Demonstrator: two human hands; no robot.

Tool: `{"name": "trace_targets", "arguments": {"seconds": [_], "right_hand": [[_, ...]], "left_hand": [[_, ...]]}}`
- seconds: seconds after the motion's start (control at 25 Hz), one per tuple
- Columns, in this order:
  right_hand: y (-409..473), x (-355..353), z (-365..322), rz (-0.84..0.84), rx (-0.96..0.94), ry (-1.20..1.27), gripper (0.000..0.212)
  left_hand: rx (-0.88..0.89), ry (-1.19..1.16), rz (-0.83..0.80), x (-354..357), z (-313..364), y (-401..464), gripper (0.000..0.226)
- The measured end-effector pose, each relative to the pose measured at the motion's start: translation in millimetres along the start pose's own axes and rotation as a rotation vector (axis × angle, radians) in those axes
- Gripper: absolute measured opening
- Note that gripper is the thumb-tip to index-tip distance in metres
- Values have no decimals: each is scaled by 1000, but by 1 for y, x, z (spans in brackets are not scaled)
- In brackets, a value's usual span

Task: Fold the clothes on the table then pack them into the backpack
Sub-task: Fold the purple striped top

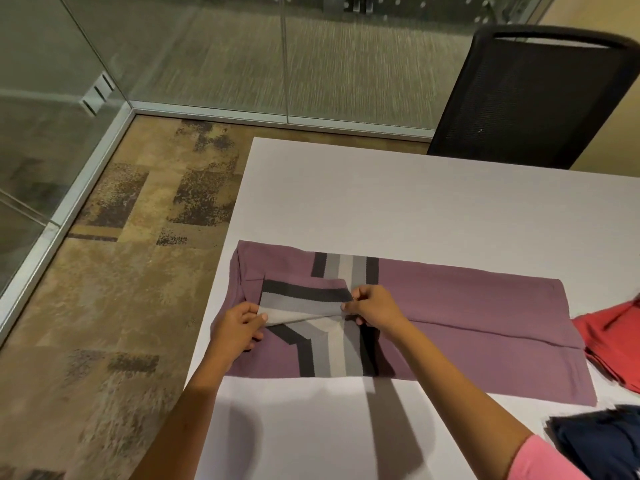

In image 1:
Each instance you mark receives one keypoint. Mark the person's left hand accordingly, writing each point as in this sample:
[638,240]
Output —
[232,334]

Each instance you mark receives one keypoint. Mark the person's right hand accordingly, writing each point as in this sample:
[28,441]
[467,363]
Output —
[377,307]

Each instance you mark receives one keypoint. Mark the mauve striped t-shirt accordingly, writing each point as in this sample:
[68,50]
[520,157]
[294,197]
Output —
[475,319]

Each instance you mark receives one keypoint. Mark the red garment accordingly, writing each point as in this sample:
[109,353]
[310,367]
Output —
[612,339]

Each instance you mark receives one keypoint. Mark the navy blue hoodie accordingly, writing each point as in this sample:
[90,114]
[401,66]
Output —
[595,439]

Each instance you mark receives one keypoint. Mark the person's right forearm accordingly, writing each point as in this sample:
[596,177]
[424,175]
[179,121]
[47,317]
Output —
[460,399]

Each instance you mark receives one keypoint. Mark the person's left forearm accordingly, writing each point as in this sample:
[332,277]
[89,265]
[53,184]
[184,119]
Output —
[180,429]

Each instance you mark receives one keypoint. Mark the person's left pink sleeve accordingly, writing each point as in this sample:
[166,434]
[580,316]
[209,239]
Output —
[542,462]

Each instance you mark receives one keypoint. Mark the black mesh office chair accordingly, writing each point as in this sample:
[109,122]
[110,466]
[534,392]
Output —
[535,99]

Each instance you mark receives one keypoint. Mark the metal glass door bracket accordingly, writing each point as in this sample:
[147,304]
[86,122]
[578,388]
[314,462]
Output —
[97,93]

